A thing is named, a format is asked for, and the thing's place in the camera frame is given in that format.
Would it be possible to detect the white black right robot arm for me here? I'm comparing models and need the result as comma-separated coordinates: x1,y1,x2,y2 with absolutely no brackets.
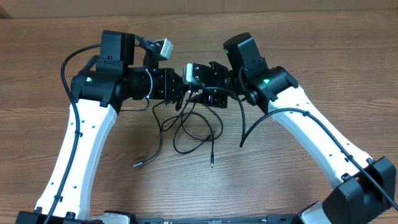
183,32,397,223

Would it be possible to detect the black thin audio cable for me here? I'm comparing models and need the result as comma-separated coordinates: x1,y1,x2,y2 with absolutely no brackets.
198,102,224,169

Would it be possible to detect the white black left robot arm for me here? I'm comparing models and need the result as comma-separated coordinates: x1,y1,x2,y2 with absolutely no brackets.
16,30,183,223

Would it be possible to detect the black usb cable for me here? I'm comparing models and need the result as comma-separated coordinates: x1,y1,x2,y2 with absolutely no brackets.
132,90,224,168

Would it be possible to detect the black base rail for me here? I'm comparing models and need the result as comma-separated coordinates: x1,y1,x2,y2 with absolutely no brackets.
93,202,324,224

